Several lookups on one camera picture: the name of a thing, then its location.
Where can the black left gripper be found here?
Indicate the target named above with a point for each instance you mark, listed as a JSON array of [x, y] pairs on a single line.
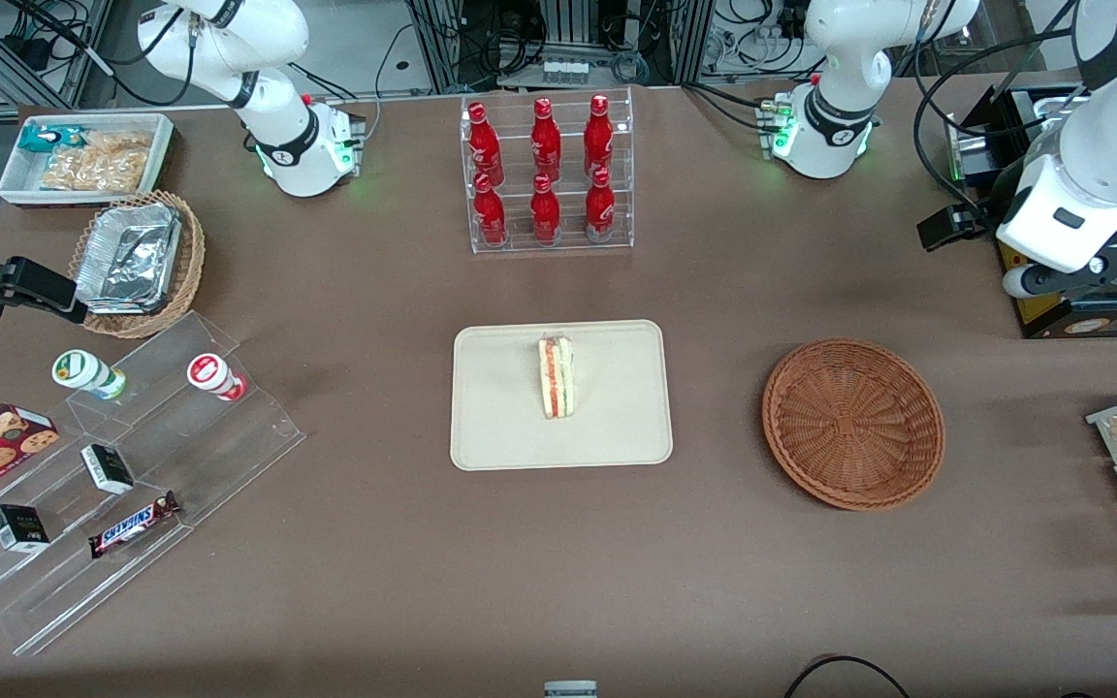
[[1002, 197]]

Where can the triangular sandwich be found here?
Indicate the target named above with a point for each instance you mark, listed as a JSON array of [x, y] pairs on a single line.
[[557, 378]]

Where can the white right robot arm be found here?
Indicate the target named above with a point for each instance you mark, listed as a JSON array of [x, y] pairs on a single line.
[[229, 39]]

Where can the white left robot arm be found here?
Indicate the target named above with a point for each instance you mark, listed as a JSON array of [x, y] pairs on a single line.
[[1101, 145]]

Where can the aluminium foil tray stack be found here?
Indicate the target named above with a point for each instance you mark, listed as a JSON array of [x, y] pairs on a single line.
[[127, 257]]

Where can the light oval wicker basket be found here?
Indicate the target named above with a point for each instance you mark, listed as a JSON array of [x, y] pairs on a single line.
[[137, 327]]

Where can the brown round wicker basket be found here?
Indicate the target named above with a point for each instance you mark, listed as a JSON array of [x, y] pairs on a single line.
[[849, 427]]

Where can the beige rectangular tray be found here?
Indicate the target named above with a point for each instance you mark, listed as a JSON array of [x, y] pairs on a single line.
[[500, 407]]

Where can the green lid yogurt bottle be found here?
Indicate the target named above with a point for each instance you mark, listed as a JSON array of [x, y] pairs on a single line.
[[83, 371]]

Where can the white plastic bin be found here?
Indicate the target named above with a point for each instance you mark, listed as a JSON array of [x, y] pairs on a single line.
[[11, 186]]

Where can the clear bag of crackers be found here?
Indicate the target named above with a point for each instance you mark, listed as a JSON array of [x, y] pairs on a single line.
[[122, 142], [93, 173]]

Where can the black food warmer appliance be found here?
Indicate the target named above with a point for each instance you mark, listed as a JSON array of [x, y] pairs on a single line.
[[1053, 320]]

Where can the teal snack packet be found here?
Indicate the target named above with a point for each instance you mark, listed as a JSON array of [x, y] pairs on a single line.
[[40, 138]]

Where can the red lid yogurt bottle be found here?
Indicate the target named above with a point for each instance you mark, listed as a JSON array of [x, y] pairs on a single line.
[[209, 373]]

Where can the small black carton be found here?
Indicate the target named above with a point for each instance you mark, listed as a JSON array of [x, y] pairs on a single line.
[[20, 528], [108, 468]]

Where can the clear acrylic stepped display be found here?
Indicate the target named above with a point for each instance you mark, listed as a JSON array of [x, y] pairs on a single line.
[[229, 456]]

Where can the brown Snickers bar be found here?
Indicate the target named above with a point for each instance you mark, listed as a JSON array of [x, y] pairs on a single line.
[[132, 524]]

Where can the red cola bottle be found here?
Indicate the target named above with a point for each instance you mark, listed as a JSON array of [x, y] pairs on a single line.
[[598, 141], [545, 215], [546, 141], [490, 218], [484, 145], [600, 211]]

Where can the clear acrylic bottle rack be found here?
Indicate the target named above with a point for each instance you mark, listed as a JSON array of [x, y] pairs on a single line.
[[568, 244]]

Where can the small grey box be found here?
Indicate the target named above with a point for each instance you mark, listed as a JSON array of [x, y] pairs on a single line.
[[570, 689]]

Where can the aluminium frame rack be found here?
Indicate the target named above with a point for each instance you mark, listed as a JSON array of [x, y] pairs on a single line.
[[568, 29]]

